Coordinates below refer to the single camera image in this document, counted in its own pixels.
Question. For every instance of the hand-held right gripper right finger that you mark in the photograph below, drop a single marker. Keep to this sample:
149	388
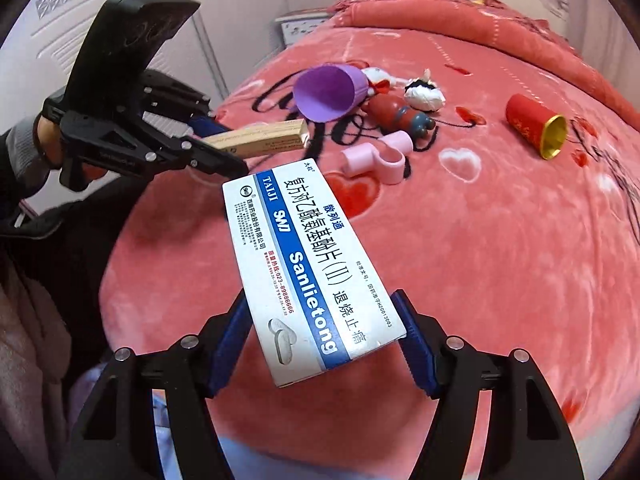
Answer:
416	345

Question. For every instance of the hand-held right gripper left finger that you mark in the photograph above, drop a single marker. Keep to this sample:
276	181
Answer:
231	345

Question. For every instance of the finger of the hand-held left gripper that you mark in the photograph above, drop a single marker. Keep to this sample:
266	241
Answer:
205	125
220	162

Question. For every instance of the beige cardboard box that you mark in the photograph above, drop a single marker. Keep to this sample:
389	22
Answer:
260	137

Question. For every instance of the white blue medicine box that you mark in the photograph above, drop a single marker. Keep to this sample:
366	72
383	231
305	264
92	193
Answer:
300	260

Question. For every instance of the purple plastic cup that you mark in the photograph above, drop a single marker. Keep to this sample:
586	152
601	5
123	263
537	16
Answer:
325	92

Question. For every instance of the pink plastic tube piece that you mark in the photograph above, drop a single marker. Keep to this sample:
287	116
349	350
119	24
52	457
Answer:
365	160

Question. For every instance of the red wooden doll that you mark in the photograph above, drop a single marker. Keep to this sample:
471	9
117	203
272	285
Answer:
390	112

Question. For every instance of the small white red toy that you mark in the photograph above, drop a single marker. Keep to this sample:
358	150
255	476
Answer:
380	80

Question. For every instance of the red can with gold rim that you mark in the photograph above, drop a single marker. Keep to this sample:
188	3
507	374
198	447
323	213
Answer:
530	122

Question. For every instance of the person's left hand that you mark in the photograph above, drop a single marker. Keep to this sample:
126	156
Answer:
22	155

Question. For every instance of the white panelled door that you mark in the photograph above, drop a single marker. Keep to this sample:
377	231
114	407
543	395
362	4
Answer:
65	15

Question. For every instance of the light blue clothing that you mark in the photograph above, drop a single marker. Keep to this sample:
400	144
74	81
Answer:
170	440

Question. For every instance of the pink heart print blanket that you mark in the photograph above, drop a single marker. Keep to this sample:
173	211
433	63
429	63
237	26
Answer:
500	260

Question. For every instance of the white nightstand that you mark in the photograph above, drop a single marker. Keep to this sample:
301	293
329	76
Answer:
300	30

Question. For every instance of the pale pink fleece clothing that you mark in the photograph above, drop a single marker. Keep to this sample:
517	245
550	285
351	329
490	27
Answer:
30	360

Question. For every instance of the folded pink quilt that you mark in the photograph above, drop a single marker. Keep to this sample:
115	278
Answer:
475	20

